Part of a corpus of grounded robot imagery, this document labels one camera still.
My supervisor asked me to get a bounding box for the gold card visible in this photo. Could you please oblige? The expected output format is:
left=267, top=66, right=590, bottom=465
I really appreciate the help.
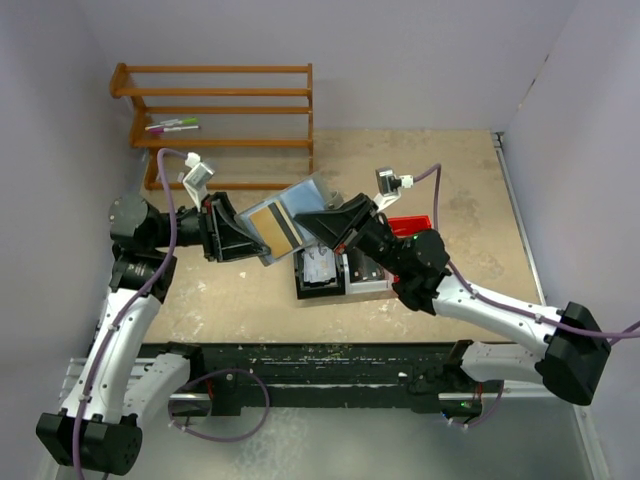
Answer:
left=249, top=200, right=303, bottom=260

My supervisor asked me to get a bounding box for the grey card holder wallet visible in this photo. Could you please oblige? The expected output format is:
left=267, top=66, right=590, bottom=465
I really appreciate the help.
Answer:
left=234, top=173, right=344, bottom=266

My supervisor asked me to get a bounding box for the red plastic bin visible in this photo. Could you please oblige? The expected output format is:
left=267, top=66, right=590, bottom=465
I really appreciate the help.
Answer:
left=388, top=215, right=432, bottom=237

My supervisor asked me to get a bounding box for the white plastic bin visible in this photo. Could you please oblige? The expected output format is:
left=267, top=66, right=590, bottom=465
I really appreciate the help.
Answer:
left=341, top=250, right=391, bottom=295

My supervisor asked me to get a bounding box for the black plastic bin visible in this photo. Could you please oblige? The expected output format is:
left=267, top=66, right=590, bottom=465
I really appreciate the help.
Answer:
left=293, top=245, right=346, bottom=300

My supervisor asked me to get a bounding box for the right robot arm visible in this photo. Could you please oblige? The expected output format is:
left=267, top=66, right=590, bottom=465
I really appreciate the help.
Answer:
left=294, top=194, right=611, bottom=406

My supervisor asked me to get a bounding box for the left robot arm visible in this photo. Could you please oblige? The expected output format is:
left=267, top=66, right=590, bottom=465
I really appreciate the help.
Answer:
left=36, top=192, right=267, bottom=475

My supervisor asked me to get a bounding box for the black cards pile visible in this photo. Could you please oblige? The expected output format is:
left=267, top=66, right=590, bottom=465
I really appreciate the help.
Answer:
left=347, top=250, right=385, bottom=283

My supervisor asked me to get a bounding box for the white VIP cards pile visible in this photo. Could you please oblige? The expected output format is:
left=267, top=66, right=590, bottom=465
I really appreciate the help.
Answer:
left=302, top=245, right=336, bottom=283

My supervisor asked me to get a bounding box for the wooden shelf rack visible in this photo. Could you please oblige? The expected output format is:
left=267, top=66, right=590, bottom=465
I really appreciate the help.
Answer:
left=109, top=63, right=315, bottom=174

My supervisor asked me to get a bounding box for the green marker pen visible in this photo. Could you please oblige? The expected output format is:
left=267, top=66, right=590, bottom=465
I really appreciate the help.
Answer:
left=159, top=117, right=199, bottom=127

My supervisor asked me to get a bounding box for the pink marker pen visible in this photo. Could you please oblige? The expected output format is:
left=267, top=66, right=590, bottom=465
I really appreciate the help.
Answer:
left=146, top=125, right=201, bottom=135

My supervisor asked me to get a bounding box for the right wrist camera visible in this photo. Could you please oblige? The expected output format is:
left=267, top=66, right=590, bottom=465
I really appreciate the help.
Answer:
left=374, top=167, right=414, bottom=211

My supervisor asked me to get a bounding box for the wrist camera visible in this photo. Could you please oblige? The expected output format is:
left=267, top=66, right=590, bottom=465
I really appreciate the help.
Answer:
left=374, top=167, right=414, bottom=211
left=182, top=152, right=215, bottom=207

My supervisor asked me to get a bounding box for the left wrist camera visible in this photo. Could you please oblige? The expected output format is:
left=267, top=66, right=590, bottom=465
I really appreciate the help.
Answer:
left=182, top=152, right=215, bottom=207

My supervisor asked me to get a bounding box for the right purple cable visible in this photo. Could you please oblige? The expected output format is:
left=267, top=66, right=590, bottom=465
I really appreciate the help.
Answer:
left=409, top=163, right=640, bottom=346

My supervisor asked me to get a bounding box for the loose purple cable loop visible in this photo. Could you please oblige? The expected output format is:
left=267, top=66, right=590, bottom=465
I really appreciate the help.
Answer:
left=167, top=367, right=271, bottom=442

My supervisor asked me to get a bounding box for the aluminium rail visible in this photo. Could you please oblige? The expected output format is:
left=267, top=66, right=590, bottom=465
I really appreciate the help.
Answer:
left=58, top=355, right=151, bottom=401

